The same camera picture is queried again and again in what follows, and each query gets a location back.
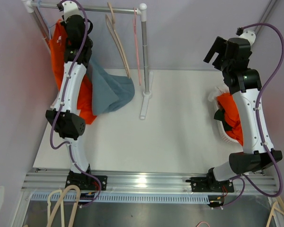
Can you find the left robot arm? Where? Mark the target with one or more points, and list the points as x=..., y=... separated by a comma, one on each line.
x=70, y=50

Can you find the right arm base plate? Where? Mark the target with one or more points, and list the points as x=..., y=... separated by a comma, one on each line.
x=205, y=184

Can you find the pink wire hanger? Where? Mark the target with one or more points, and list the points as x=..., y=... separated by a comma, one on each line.
x=136, y=45

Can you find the white laundry basket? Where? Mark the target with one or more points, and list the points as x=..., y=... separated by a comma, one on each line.
x=224, y=136

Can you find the white cable duct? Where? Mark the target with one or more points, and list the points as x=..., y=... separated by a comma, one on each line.
x=127, y=198

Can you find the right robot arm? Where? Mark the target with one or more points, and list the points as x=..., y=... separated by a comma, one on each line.
x=245, y=86

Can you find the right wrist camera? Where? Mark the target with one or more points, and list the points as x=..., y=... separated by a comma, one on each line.
x=246, y=34

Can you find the grey blue t shirt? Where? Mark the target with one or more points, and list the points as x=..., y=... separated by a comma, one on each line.
x=109, y=92

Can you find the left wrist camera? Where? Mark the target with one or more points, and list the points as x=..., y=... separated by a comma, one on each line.
x=69, y=9

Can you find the aluminium rail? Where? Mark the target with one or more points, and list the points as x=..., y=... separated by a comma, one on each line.
x=118, y=182

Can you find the spare wooden hanger right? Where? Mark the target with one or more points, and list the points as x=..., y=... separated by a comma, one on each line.
x=276, y=213

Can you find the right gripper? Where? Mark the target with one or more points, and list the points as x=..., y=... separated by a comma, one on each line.
x=219, y=47

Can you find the spare wooden hangers left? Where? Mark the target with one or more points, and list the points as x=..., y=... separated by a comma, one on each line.
x=60, y=204

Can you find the blue hanger far left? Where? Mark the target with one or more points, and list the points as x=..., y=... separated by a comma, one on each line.
x=48, y=26

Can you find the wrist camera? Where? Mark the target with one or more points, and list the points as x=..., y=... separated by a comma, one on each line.
x=246, y=34
x=69, y=9

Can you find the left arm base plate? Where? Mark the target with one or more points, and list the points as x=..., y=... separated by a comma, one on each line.
x=86, y=183

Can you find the clothes rack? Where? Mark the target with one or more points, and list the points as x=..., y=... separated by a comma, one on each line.
x=31, y=7

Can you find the orange t shirt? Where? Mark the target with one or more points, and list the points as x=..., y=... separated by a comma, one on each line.
x=57, y=48
x=229, y=116

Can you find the green white t shirt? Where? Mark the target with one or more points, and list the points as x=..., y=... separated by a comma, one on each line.
x=215, y=92

